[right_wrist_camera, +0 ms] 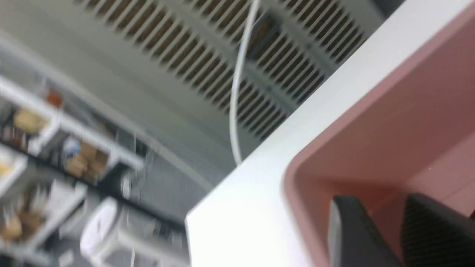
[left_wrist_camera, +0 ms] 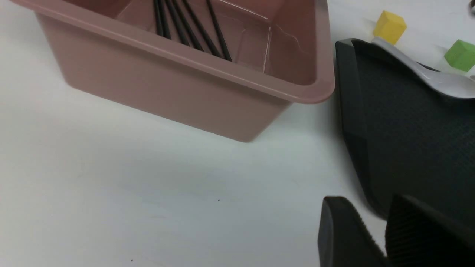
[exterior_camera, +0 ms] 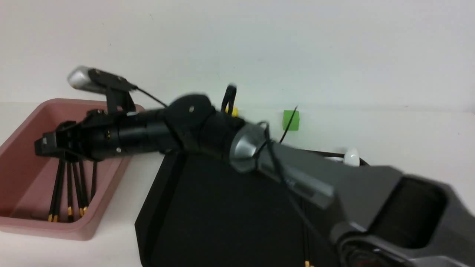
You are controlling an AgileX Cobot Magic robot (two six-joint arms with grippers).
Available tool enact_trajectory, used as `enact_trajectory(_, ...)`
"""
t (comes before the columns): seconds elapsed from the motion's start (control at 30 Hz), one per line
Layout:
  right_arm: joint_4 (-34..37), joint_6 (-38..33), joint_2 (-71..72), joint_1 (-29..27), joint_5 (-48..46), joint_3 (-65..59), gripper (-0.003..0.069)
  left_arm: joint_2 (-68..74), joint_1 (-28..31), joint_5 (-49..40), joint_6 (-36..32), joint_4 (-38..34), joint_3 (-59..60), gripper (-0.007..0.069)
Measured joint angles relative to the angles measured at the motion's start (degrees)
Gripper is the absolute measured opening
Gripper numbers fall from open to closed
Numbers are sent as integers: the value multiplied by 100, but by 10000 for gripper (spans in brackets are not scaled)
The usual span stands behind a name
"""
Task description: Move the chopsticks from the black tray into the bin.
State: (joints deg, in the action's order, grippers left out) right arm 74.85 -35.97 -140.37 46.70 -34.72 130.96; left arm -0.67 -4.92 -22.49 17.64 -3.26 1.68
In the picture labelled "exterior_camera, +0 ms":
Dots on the black chopstick bin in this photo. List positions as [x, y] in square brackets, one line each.
[59, 189]
[69, 193]
[94, 180]
[52, 200]

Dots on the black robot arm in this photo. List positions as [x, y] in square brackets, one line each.
[367, 214]

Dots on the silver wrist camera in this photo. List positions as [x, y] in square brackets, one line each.
[116, 88]

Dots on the black chopstick tray pair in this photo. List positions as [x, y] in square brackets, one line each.
[78, 189]

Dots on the white spoon large centre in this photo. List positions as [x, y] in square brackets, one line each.
[335, 159]

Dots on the black chopstick bin leftmost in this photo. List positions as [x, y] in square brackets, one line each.
[52, 200]

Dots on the pink plastic bin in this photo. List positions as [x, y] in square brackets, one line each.
[27, 181]

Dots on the white spoon far right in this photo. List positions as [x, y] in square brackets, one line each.
[352, 157]

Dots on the yellow cube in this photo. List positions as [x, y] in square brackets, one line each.
[233, 113]

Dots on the black plastic tray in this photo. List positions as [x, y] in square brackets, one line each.
[200, 212]

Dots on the black chopstick bin right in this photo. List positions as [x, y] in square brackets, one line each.
[94, 180]

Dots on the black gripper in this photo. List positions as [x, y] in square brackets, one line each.
[95, 138]

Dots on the green cube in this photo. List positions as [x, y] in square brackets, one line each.
[291, 120]

